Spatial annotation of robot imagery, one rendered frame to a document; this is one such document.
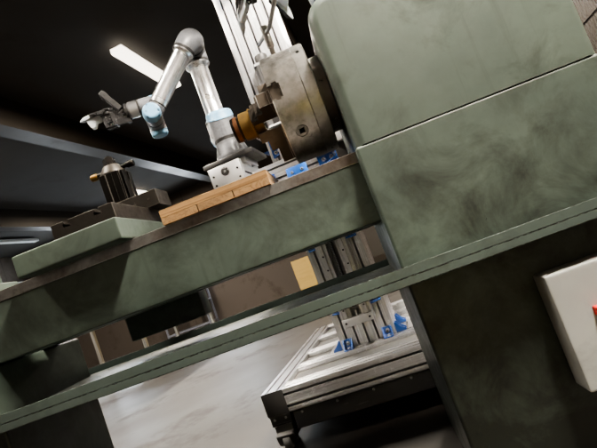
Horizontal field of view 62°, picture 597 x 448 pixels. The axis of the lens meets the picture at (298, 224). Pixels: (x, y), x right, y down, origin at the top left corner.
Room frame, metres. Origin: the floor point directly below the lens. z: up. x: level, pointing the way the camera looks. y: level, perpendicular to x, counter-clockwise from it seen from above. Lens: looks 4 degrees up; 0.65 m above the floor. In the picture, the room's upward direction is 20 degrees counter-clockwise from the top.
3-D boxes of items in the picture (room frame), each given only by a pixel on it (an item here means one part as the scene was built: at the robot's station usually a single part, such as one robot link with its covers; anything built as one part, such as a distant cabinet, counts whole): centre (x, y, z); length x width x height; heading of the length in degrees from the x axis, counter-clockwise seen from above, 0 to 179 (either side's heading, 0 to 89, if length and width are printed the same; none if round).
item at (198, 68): (2.22, 0.18, 1.54); 0.15 x 0.12 x 0.55; 10
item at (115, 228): (1.50, 0.55, 0.90); 0.53 x 0.30 x 0.06; 175
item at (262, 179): (1.43, 0.16, 0.89); 0.36 x 0.30 x 0.04; 175
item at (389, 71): (1.39, -0.51, 1.06); 0.59 x 0.48 x 0.39; 85
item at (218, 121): (2.10, 0.16, 1.33); 0.13 x 0.12 x 0.14; 10
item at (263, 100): (1.32, -0.03, 1.09); 0.12 x 0.11 x 0.05; 175
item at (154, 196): (1.54, 0.47, 1.00); 0.20 x 0.10 x 0.05; 85
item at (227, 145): (2.09, 0.16, 1.21); 0.15 x 0.15 x 0.10
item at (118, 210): (1.48, 0.50, 0.95); 0.43 x 0.18 x 0.04; 175
